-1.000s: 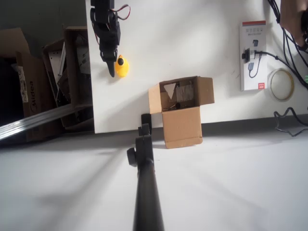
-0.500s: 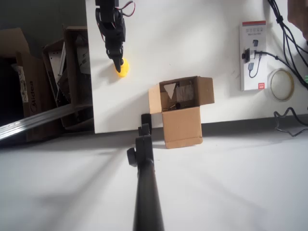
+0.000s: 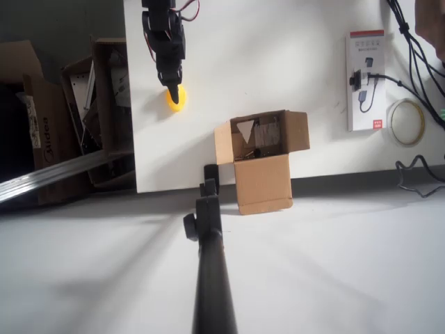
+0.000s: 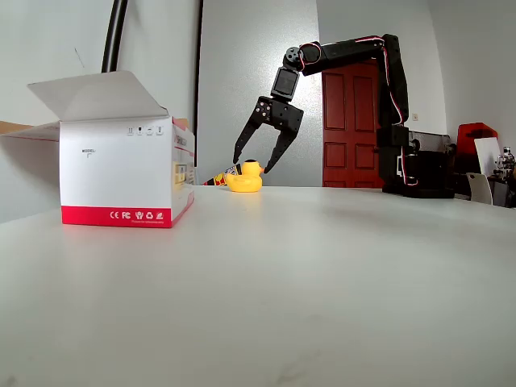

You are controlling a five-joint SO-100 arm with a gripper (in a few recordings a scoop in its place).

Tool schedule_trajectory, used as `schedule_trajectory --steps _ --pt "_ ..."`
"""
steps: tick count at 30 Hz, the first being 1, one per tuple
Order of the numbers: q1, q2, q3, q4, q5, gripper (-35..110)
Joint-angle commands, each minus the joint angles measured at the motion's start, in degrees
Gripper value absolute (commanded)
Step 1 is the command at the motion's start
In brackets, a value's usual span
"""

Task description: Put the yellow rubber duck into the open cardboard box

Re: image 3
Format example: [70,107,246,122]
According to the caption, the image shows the person's bare forearm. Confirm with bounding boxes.
[414,0,445,70]

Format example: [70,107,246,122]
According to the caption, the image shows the cardboard box of metal parts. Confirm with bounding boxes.
[61,37,136,191]

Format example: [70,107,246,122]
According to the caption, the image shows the small open cardboard box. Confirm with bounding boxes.
[213,109,311,216]

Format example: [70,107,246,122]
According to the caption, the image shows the large Midea cardboard box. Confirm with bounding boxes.
[0,40,93,206]

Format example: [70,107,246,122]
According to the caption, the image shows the white product box red stripes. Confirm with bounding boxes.
[345,29,387,132]

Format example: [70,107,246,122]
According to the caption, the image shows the grey white metal part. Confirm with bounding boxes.
[109,48,132,109]

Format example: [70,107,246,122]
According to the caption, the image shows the grey plastic packet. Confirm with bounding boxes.
[255,121,282,147]

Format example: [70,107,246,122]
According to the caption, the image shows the black stand clamp knob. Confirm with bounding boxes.
[183,213,200,241]

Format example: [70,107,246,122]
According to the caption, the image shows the small black white webcam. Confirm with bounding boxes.
[348,68,370,93]

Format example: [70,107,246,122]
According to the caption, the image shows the clear tape roll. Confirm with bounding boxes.
[386,98,427,149]

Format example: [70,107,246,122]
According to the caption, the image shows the red white servo cable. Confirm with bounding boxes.
[173,0,202,24]

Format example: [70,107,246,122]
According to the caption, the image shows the perforated metal bracket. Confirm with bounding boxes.
[69,61,104,156]

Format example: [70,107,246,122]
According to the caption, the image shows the aluminium extrusion rail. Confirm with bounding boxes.
[0,150,135,206]

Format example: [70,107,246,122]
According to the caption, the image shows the black camera stand pole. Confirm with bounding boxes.
[191,163,239,334]

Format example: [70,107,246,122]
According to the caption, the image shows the black webcam cable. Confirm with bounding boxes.
[367,72,445,123]

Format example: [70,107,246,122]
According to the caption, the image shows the thin black kinked cable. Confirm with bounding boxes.
[395,154,445,199]

